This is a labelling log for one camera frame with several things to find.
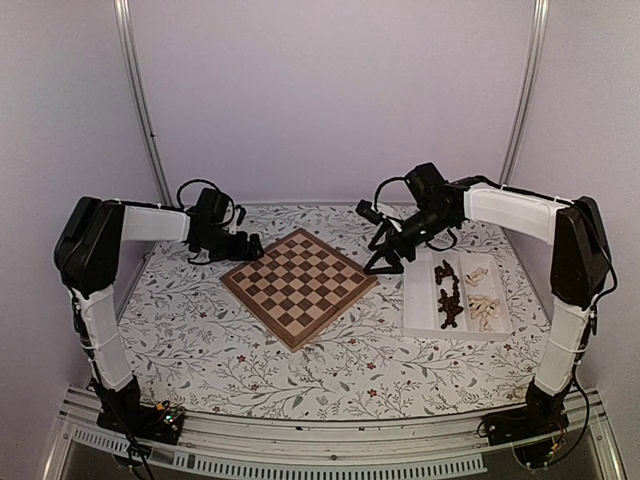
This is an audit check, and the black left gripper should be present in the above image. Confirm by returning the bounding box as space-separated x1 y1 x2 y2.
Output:
199 227 265 262

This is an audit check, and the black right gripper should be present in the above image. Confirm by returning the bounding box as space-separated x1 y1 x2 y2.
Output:
363 206 456 275

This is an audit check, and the wooden chessboard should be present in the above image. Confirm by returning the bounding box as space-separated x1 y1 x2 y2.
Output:
221 228 378 352

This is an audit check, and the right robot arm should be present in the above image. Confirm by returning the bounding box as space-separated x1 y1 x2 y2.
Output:
356 163 617 397

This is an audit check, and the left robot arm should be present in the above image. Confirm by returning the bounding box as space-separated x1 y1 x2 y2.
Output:
54 188 264 434

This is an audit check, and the dark chess pieces pile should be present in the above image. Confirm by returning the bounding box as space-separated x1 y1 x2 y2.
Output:
434 260 464 329

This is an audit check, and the light chess pieces pile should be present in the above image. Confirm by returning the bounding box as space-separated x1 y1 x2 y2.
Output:
464 267 501 333

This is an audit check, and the white divided plastic tray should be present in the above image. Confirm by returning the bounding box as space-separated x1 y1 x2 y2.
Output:
401 250 513 342

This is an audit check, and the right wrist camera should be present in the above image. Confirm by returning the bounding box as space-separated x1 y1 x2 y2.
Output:
356 199 386 225

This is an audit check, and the right black cable loop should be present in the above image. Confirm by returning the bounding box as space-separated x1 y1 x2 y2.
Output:
372 175 416 221

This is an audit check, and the black cable loop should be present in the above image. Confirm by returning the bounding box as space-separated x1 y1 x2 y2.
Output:
372 175 416 221
175 178 236 221

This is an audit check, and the left black cable loop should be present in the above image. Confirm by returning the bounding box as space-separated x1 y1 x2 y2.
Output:
175 178 236 221

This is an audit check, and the front aluminium rail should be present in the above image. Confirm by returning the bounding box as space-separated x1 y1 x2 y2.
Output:
42 387 631 479

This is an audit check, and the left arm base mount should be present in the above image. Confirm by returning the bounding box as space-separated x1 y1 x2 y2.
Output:
97 390 185 445

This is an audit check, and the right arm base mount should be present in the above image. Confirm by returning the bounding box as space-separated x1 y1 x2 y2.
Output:
477 382 570 469

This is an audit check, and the left aluminium frame post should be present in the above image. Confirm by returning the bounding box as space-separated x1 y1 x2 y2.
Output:
113 0 173 206

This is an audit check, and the aluminium frame post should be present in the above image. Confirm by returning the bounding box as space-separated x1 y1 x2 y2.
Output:
499 0 550 184
113 0 173 206

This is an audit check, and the right aluminium frame post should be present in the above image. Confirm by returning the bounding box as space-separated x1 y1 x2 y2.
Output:
499 0 550 184

